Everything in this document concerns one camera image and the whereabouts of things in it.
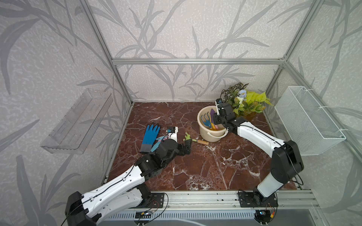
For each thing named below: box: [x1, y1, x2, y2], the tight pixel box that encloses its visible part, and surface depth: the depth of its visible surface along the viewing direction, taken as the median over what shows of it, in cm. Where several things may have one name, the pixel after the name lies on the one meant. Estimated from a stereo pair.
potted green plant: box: [220, 82, 274, 117], surface depth 93 cm
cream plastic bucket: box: [197, 105, 229, 143], surface depth 94 cm
